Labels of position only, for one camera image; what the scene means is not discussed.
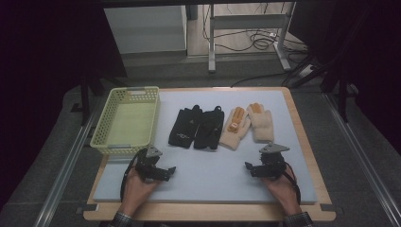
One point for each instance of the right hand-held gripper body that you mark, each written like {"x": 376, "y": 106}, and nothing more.
{"x": 272, "y": 165}

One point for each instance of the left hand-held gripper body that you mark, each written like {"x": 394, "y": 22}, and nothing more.
{"x": 148, "y": 165}

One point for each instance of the plain beige orange-tipped glove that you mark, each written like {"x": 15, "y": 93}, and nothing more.
{"x": 262, "y": 124}

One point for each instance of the black glove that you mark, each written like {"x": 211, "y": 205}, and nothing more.
{"x": 184, "y": 127}
{"x": 209, "y": 130}

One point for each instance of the yellow-green plastic basket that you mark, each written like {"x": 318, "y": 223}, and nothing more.
{"x": 130, "y": 121}

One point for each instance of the person's right hand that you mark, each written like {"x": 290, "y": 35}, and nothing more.
{"x": 282, "y": 192}

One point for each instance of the person's left hand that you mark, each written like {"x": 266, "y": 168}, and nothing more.
{"x": 137, "y": 192}

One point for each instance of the light blue foam mat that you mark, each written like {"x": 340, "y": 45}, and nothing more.
{"x": 205, "y": 176}

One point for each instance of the white power strip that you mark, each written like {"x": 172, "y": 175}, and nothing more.
{"x": 306, "y": 71}

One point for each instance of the white cabinet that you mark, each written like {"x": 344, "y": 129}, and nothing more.
{"x": 145, "y": 28}

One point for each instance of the dark curtain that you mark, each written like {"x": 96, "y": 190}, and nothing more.
{"x": 47, "y": 63}
{"x": 362, "y": 47}

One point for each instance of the aluminium rail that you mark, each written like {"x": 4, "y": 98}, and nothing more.
{"x": 63, "y": 173}
{"x": 362, "y": 157}

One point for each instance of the black stand post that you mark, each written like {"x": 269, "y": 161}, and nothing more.
{"x": 85, "y": 101}
{"x": 343, "y": 101}

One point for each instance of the grey metal desk frame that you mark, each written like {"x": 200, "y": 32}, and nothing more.
{"x": 249, "y": 22}

